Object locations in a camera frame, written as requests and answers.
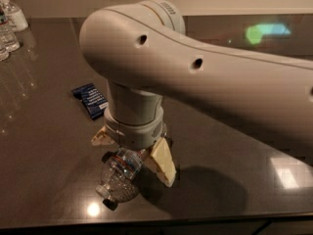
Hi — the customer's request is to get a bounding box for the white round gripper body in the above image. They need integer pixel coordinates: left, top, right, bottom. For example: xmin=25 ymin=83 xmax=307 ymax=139
xmin=104 ymin=108 xmax=163 ymax=151

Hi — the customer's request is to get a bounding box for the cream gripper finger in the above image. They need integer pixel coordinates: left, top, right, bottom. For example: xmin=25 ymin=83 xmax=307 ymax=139
xmin=91 ymin=126 xmax=114 ymax=146
xmin=144 ymin=137 xmax=176 ymax=187

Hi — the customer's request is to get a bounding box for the clear plastic water bottle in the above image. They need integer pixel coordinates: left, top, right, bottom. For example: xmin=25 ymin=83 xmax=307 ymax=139
xmin=96 ymin=147 xmax=148 ymax=209

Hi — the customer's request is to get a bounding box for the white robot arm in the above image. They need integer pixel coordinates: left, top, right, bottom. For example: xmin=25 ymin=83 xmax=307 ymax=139
xmin=79 ymin=0 xmax=313 ymax=185

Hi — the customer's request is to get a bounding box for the clear bottle at edge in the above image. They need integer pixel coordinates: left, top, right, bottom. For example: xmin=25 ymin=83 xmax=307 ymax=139
xmin=0 ymin=39 xmax=9 ymax=61

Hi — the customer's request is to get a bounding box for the upright clear water bottle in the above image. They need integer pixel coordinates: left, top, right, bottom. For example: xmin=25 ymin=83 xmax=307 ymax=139
xmin=0 ymin=8 xmax=21 ymax=52

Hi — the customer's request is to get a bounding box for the white pump sanitizer bottle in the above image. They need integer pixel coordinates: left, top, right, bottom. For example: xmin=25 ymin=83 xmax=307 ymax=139
xmin=0 ymin=0 xmax=28 ymax=32

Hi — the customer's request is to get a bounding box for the dark blue snack wrapper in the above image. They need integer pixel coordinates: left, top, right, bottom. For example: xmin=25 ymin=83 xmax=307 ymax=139
xmin=71 ymin=83 xmax=109 ymax=119

